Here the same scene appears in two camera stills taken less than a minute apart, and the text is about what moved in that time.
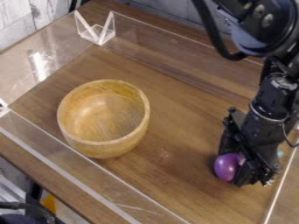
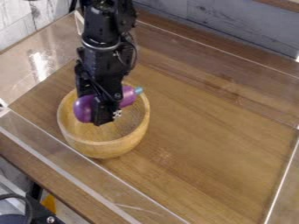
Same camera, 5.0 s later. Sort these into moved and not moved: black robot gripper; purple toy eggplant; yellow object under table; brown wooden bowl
Moved: purple toy eggplant; black robot gripper
Not moved: yellow object under table; brown wooden bowl
